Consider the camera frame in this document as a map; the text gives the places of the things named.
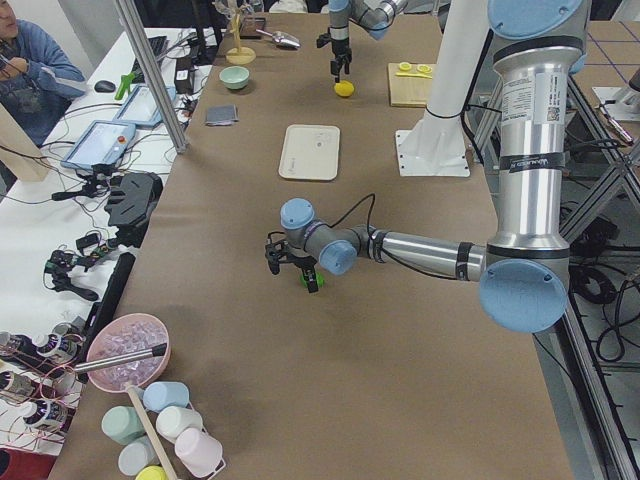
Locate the teach pendant tablet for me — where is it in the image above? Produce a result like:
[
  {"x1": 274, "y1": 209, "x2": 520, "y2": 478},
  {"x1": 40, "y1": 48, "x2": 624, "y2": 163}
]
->
[
  {"x1": 60, "y1": 120, "x2": 136, "y2": 172},
  {"x1": 113, "y1": 84, "x2": 162, "y2": 129}
]

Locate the yellow lemon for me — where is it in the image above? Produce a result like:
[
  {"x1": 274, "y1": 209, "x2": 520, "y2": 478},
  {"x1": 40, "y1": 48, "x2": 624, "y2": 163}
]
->
[{"x1": 334, "y1": 80, "x2": 355, "y2": 98}]

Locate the white cup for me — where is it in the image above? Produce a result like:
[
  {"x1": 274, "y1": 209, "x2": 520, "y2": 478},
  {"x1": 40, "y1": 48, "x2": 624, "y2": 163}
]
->
[{"x1": 155, "y1": 406, "x2": 203, "y2": 443}]

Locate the yellow cup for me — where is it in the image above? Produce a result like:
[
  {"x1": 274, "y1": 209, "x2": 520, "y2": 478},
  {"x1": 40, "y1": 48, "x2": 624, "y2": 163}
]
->
[{"x1": 135, "y1": 465, "x2": 168, "y2": 480}]

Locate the pink bowl with ice cubes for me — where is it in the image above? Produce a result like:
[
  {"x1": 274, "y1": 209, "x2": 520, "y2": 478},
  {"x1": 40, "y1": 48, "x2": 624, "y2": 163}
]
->
[{"x1": 87, "y1": 313, "x2": 171, "y2": 393}]

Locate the black device on desk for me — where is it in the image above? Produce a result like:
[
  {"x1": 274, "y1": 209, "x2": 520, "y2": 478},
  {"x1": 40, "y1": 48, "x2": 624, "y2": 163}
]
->
[{"x1": 104, "y1": 172, "x2": 163, "y2": 250}]

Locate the grey cup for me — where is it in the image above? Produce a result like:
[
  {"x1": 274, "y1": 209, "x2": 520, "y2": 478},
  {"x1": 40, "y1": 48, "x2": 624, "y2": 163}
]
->
[{"x1": 118, "y1": 436, "x2": 160, "y2": 477}]

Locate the person in blue sweater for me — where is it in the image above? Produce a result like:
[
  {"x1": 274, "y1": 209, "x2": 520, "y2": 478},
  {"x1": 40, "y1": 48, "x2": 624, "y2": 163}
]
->
[{"x1": 1, "y1": 1, "x2": 87, "y2": 147}]

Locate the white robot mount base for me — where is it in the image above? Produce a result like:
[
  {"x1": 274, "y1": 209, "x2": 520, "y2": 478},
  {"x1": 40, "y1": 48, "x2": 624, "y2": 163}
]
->
[{"x1": 396, "y1": 0, "x2": 489, "y2": 177}]

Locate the mint green cup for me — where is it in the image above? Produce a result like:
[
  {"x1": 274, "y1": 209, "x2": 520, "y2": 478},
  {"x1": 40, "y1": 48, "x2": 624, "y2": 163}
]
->
[{"x1": 101, "y1": 406, "x2": 145, "y2": 445}]

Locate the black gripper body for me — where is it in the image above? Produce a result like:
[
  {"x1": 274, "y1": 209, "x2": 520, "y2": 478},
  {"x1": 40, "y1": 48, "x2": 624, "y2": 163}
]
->
[
  {"x1": 331, "y1": 37, "x2": 351, "y2": 59},
  {"x1": 286, "y1": 245, "x2": 316, "y2": 269}
]

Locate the mint green bowl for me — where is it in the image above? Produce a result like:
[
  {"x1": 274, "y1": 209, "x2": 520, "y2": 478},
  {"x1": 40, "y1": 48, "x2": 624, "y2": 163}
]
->
[{"x1": 219, "y1": 66, "x2": 250, "y2": 90}]

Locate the light blue cup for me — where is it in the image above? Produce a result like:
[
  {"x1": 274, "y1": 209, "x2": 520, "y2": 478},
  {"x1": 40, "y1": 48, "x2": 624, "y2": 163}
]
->
[{"x1": 143, "y1": 381, "x2": 190, "y2": 413}]

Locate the yellow plastic knife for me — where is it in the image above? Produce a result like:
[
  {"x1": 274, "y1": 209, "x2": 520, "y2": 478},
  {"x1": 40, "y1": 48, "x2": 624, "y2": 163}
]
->
[{"x1": 394, "y1": 71, "x2": 433, "y2": 79}]

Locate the pink cup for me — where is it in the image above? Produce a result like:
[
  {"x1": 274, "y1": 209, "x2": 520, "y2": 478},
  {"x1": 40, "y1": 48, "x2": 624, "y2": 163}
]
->
[{"x1": 174, "y1": 427, "x2": 226, "y2": 478}]

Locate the white rabbit print tray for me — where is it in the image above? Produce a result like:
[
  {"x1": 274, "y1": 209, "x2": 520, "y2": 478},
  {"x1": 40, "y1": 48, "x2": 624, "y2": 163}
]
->
[{"x1": 278, "y1": 124, "x2": 340, "y2": 181}]

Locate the black keyboard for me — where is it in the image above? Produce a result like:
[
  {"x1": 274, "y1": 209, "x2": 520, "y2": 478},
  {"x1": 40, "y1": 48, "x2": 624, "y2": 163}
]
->
[{"x1": 130, "y1": 35, "x2": 171, "y2": 85}]

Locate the aluminium frame post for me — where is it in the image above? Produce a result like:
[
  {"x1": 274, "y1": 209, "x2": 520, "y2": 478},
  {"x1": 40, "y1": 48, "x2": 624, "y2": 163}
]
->
[{"x1": 113, "y1": 0, "x2": 188, "y2": 154}]

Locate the green lime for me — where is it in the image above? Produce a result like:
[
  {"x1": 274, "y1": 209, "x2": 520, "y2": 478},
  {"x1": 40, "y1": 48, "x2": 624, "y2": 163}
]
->
[{"x1": 300, "y1": 268, "x2": 325, "y2": 288}]

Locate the wooden cup rack pole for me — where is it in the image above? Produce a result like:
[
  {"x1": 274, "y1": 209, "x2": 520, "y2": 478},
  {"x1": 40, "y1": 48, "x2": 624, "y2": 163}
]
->
[{"x1": 125, "y1": 384, "x2": 178, "y2": 480}]

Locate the grey folded cloth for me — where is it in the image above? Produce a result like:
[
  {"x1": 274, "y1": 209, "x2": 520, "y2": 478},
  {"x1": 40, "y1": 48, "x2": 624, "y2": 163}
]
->
[{"x1": 205, "y1": 104, "x2": 238, "y2": 126}]

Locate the green clamp tool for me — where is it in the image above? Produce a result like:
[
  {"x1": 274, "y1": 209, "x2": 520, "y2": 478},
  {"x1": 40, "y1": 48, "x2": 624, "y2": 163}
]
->
[{"x1": 114, "y1": 72, "x2": 136, "y2": 100}]

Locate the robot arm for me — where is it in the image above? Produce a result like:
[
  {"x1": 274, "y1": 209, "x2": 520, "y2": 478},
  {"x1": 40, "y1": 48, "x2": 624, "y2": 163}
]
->
[
  {"x1": 265, "y1": 1, "x2": 591, "y2": 333},
  {"x1": 316, "y1": 0, "x2": 408, "y2": 83}
]

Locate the wooden cup stand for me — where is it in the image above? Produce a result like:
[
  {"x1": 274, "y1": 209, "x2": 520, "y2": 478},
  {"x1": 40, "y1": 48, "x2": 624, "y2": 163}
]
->
[{"x1": 225, "y1": 13, "x2": 256, "y2": 65}]

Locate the black computer mouse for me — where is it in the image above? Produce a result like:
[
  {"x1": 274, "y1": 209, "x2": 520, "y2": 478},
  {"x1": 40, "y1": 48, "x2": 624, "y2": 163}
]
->
[{"x1": 94, "y1": 80, "x2": 116, "y2": 93}]

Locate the wooden cutting board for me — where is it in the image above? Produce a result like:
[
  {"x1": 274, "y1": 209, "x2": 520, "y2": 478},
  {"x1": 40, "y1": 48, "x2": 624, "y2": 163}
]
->
[{"x1": 387, "y1": 62, "x2": 435, "y2": 108}]

